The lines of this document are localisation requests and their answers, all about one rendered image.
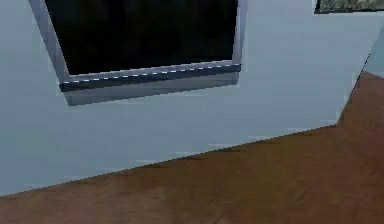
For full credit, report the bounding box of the grey framed dark window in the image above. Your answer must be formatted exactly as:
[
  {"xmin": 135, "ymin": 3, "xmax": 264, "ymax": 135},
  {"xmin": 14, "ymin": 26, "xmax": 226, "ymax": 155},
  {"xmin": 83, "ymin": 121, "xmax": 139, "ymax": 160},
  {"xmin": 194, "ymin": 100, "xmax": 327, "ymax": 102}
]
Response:
[{"xmin": 27, "ymin": 0, "xmax": 249, "ymax": 93}]

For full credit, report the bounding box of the black framed wall picture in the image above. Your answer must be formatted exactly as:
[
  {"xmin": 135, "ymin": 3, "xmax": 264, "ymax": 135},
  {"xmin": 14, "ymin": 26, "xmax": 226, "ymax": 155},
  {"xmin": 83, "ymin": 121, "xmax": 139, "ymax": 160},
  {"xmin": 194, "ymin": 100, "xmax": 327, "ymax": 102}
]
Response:
[{"xmin": 313, "ymin": 0, "xmax": 384, "ymax": 15}]

